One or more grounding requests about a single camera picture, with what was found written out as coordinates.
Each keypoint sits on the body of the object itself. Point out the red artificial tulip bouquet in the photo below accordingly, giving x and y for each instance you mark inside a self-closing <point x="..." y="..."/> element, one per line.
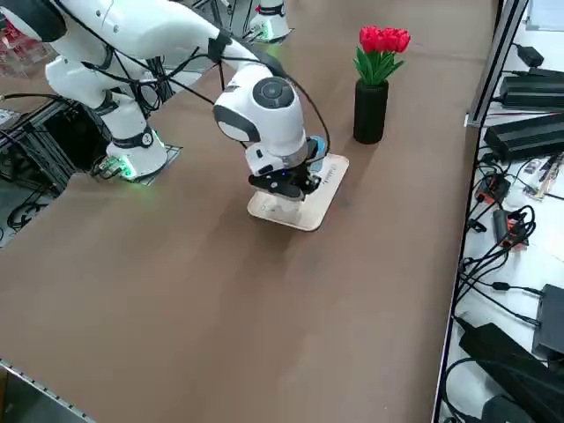
<point x="383" y="39"/>

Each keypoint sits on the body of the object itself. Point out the aluminium frame post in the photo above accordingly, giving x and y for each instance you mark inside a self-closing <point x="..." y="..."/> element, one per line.
<point x="498" y="57"/>

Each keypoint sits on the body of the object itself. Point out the clear acrylic display shelf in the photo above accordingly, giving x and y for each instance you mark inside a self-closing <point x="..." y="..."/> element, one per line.
<point x="17" y="53"/>

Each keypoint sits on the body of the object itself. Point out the long black power supply box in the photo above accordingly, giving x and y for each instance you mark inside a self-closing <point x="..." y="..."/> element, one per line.
<point x="524" y="134"/>
<point x="533" y="90"/>

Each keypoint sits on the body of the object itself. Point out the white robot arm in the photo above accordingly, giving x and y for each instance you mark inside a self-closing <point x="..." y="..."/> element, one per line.
<point x="273" y="123"/>
<point x="275" y="22"/>

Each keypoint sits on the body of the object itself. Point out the small black power adapter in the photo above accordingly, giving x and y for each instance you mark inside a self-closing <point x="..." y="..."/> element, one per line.
<point x="531" y="55"/>

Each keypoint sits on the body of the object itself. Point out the white tray with bunny drawing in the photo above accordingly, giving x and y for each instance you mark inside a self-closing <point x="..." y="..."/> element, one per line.
<point x="321" y="207"/>

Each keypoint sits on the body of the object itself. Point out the black cylindrical vase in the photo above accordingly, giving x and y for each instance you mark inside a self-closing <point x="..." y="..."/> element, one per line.
<point x="370" y="114"/>

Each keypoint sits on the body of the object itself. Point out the orange and black connector device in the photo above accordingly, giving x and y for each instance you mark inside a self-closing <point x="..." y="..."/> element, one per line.
<point x="493" y="189"/>
<point x="506" y="229"/>

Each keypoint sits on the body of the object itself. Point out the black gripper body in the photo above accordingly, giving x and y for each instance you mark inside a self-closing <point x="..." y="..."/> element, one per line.
<point x="297" y="172"/>

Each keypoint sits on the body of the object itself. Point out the flat black box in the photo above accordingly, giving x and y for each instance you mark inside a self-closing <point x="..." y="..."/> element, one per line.
<point x="551" y="317"/>

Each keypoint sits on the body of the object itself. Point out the large black bag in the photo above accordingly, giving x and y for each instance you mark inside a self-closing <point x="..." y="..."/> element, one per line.
<point x="506" y="365"/>

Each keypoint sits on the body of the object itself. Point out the aluminium table edge rail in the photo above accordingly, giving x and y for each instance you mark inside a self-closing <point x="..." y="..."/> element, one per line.
<point x="44" y="388"/>

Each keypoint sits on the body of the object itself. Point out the small blue cup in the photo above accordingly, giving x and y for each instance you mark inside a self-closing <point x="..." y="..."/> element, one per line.
<point x="321" y="150"/>

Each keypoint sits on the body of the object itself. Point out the black metal rack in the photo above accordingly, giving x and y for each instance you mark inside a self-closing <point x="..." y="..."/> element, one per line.
<point x="26" y="141"/>

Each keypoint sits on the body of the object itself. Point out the printed paper packets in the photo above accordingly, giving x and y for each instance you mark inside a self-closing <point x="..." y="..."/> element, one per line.
<point x="544" y="176"/>

